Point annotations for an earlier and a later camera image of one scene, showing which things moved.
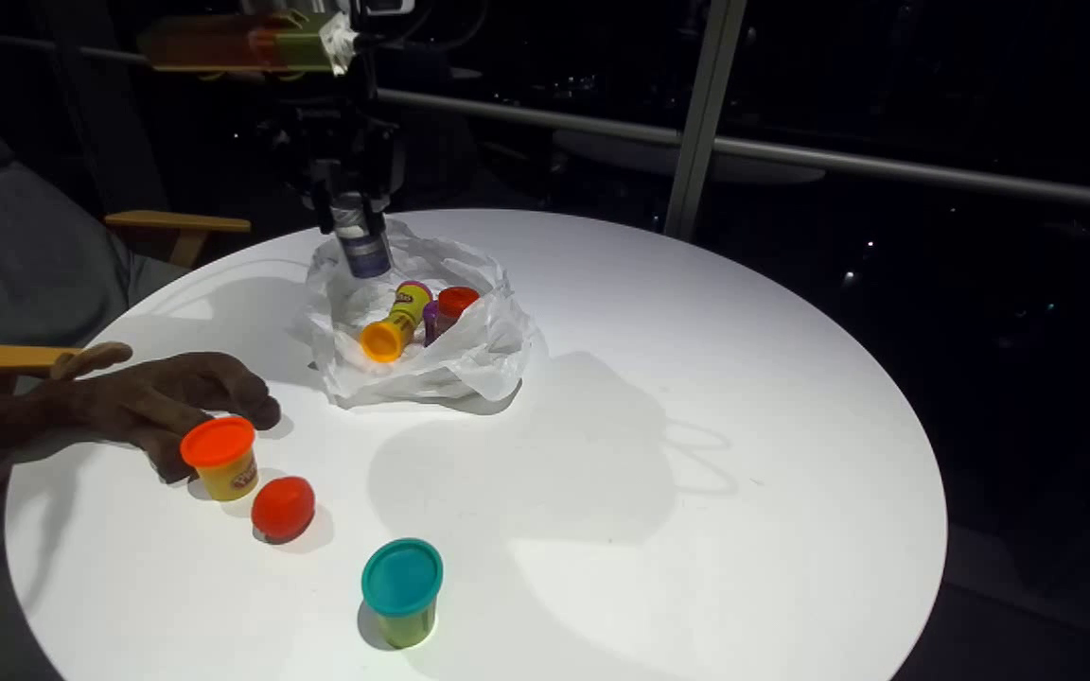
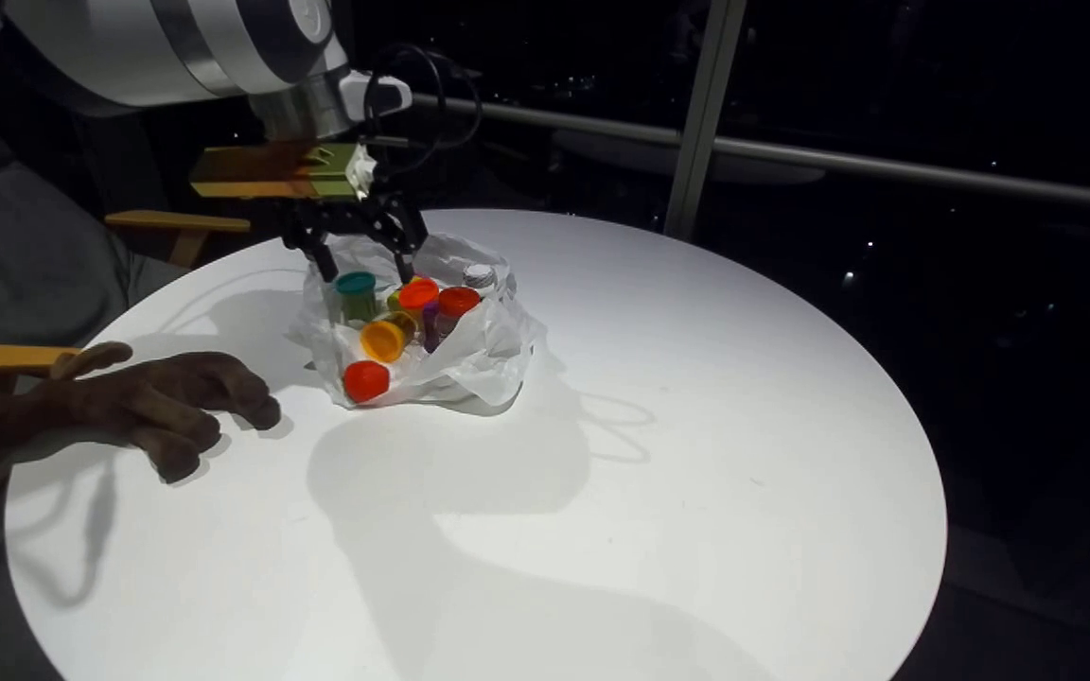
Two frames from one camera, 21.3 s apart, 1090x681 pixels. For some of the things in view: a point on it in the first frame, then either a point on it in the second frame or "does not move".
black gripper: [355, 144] → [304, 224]
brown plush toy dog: [90, 404] does not move
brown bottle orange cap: [443, 312] does not move
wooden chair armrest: [181, 221] does not move
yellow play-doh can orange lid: [389, 337] does not move
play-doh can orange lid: [217, 456] → [418, 292]
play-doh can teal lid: [400, 585] → [359, 297]
